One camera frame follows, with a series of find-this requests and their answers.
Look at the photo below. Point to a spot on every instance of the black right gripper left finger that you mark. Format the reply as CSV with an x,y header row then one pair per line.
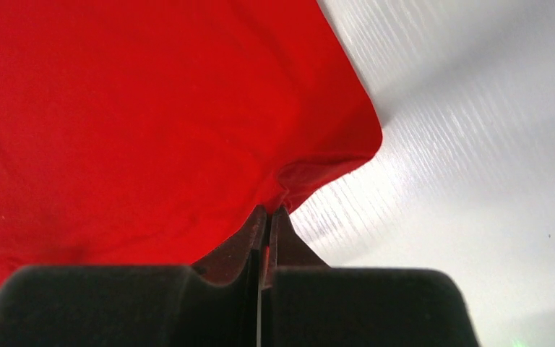
x,y
224,264

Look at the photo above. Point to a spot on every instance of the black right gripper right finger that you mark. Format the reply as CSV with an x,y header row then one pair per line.
x,y
283,247

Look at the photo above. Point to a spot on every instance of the red t-shirt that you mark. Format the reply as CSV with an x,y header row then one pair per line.
x,y
145,132

